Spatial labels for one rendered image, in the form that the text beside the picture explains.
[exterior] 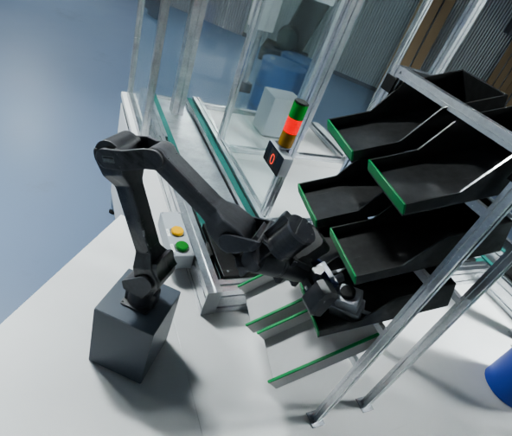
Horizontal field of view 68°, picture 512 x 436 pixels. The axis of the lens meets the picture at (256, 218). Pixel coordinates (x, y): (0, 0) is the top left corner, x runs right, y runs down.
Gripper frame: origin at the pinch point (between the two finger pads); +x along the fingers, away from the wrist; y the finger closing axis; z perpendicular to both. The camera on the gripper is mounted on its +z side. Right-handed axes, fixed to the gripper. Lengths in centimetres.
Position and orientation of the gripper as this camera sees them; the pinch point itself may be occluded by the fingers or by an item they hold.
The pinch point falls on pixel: (320, 272)
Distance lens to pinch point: 77.9
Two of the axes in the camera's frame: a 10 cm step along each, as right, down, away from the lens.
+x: 7.7, 2.6, 5.8
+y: -3.2, -6.3, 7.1
